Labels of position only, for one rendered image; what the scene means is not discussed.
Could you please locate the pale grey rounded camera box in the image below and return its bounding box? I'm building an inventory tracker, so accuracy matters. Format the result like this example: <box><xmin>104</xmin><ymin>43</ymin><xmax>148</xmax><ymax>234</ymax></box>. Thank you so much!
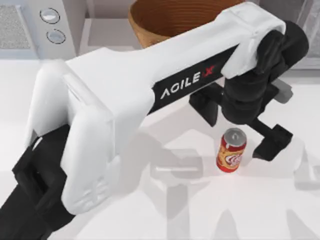
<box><xmin>275</xmin><ymin>80</ymin><xmax>294</xmax><ymax>104</ymax></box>

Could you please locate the red and yellow can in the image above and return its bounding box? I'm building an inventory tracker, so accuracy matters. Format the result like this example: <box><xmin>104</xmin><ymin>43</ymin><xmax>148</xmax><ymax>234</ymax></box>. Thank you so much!
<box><xmin>215</xmin><ymin>127</ymin><xmax>249</xmax><ymax>174</ymax></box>

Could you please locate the brown wooden basket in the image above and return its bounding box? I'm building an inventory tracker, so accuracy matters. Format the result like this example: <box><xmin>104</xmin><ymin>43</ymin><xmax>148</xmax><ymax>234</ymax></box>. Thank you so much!
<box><xmin>127</xmin><ymin>0</ymin><xmax>245</xmax><ymax>49</ymax></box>

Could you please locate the pale microwave oven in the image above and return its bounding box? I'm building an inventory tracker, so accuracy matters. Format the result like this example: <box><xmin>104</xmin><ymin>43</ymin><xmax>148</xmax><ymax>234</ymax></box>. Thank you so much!
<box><xmin>0</xmin><ymin>0</ymin><xmax>81</xmax><ymax>61</ymax></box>

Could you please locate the round grey microwave knob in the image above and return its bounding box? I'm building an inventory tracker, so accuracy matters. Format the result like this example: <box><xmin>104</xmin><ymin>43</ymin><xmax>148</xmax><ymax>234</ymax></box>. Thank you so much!
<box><xmin>39</xmin><ymin>7</ymin><xmax>62</xmax><ymax>23</ymax></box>
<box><xmin>45</xmin><ymin>28</ymin><xmax>67</xmax><ymax>44</ymax></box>

